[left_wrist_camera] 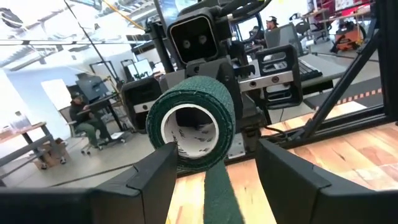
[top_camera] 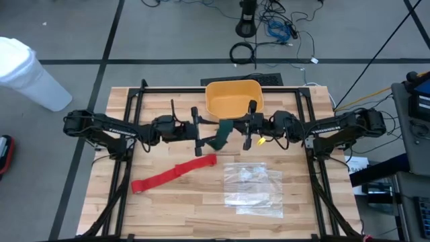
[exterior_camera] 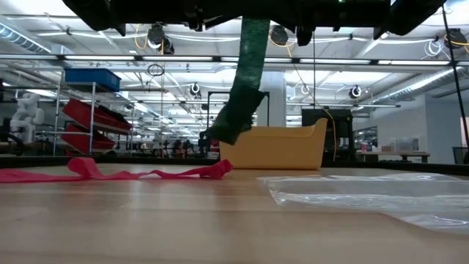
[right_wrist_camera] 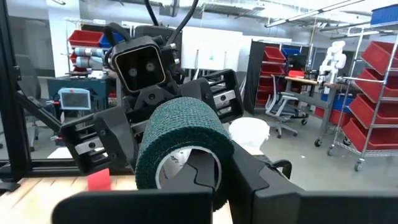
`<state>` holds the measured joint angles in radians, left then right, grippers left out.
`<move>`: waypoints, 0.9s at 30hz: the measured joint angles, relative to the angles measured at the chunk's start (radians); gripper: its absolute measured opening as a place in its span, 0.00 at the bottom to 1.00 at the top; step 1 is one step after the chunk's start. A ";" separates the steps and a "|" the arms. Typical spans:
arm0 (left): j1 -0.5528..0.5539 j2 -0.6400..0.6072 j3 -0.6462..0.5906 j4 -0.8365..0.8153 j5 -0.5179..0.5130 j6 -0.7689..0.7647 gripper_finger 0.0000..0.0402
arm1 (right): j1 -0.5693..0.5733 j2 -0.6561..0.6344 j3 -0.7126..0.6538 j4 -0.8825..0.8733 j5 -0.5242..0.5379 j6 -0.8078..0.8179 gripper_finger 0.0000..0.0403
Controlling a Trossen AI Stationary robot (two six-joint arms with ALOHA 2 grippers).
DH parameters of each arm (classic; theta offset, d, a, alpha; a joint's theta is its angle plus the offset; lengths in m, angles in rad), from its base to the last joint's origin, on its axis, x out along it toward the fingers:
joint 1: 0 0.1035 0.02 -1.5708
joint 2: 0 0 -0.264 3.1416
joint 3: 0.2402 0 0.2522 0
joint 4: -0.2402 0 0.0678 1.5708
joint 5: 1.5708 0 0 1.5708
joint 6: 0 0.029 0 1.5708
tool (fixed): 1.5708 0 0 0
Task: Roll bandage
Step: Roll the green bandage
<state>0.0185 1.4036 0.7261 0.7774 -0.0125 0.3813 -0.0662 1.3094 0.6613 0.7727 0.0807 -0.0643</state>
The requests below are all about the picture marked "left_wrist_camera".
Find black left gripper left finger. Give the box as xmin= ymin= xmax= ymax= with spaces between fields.
xmin=0 ymin=141 xmax=178 ymax=224

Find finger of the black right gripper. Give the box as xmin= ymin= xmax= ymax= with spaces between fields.
xmin=121 ymin=77 xmax=163 ymax=135
xmin=255 ymin=44 xmax=304 ymax=110

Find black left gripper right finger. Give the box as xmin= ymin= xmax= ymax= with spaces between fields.
xmin=256 ymin=138 xmax=398 ymax=224

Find dark green bandage roll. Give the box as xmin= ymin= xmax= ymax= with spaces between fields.
xmin=145 ymin=75 xmax=246 ymax=224

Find grey office chair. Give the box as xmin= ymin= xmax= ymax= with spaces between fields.
xmin=264 ymin=23 xmax=304 ymax=57

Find white screen monitor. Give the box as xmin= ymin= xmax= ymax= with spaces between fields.
xmin=124 ymin=58 xmax=154 ymax=82

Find black keyboard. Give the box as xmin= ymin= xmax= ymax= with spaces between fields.
xmin=297 ymin=58 xmax=323 ymax=82

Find black standing desk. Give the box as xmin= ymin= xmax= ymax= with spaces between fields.
xmin=77 ymin=93 xmax=127 ymax=141

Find grey desk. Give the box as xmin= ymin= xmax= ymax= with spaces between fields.
xmin=297 ymin=52 xmax=348 ymax=94

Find black monitor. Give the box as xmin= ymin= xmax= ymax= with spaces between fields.
xmin=75 ymin=73 xmax=109 ymax=102

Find seated person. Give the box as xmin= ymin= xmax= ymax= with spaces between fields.
xmin=68 ymin=91 xmax=113 ymax=147

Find orange shop vacuum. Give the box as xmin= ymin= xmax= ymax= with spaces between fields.
xmin=331 ymin=21 xmax=367 ymax=53

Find grey metal mounting plate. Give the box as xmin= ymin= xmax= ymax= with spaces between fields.
xmin=226 ymin=133 xmax=247 ymax=160

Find cardboard box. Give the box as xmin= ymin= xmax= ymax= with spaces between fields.
xmin=32 ymin=139 xmax=68 ymax=170

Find wooden workbench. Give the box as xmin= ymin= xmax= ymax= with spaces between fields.
xmin=0 ymin=121 xmax=68 ymax=181

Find clear bottle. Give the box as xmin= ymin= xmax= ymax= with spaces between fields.
xmin=11 ymin=111 xmax=32 ymax=130

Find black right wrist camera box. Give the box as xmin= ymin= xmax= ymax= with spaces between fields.
xmin=167 ymin=6 xmax=233 ymax=68

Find yellow cable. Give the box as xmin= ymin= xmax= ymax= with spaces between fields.
xmin=102 ymin=0 xmax=147 ymax=32

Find black aluminium table frame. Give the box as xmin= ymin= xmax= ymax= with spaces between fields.
xmin=261 ymin=0 xmax=398 ymax=150

